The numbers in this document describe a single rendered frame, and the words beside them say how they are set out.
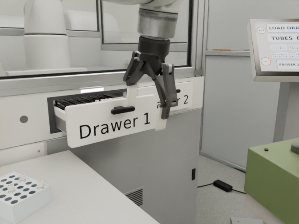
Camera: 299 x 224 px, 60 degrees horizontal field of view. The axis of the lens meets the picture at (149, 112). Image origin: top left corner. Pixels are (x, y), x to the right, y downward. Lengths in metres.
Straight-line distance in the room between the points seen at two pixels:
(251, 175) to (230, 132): 1.86
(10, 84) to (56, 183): 0.30
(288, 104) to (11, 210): 1.15
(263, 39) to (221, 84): 1.22
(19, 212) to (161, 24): 0.47
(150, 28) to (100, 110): 0.27
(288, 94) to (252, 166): 0.77
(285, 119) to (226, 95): 1.14
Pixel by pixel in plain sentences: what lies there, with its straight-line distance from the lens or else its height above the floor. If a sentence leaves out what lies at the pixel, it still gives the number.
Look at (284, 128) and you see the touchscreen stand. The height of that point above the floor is 0.71.
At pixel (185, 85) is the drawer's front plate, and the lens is 1.10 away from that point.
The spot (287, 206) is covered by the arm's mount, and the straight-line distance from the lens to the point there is 0.55.
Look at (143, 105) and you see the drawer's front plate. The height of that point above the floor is 0.90.
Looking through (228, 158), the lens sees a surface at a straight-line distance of 2.55.
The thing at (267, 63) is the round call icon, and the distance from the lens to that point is 1.20.
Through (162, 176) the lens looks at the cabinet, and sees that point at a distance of 1.17.
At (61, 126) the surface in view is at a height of 0.85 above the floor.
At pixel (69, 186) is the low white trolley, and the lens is 0.65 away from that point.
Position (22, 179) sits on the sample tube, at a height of 0.80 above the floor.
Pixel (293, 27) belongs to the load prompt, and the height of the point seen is 1.16.
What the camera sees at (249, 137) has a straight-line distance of 2.37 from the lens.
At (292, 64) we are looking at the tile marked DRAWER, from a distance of 1.23.
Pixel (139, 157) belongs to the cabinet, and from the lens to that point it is 1.05.
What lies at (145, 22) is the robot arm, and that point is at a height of 1.13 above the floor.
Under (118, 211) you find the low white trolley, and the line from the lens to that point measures 0.55.
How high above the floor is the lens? 1.08
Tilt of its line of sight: 14 degrees down
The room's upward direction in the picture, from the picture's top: straight up
